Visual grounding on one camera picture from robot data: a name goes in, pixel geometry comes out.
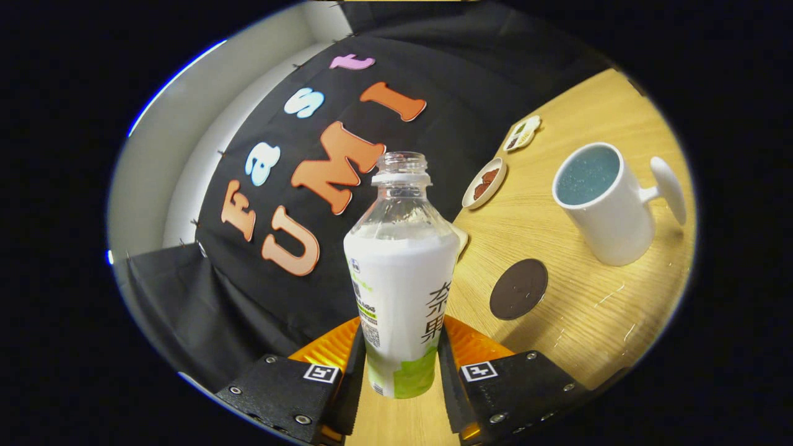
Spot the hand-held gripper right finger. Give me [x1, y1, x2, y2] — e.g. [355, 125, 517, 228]
[437, 315, 592, 446]

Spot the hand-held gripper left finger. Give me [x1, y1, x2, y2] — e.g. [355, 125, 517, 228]
[216, 316, 366, 446]

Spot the dark brown round coaster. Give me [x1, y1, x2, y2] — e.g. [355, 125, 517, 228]
[489, 258, 550, 321]

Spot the white green juice bottle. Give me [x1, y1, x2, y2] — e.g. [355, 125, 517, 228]
[344, 152, 462, 399]

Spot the white cup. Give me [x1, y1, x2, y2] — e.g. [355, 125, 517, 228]
[551, 142, 687, 267]

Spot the wooden table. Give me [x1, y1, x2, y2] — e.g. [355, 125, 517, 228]
[347, 68, 698, 446]

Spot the round plate with brown food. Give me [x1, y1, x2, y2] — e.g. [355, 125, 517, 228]
[462, 157, 507, 210]

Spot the oval plate with snacks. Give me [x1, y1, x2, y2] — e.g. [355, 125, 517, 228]
[503, 115, 542, 152]

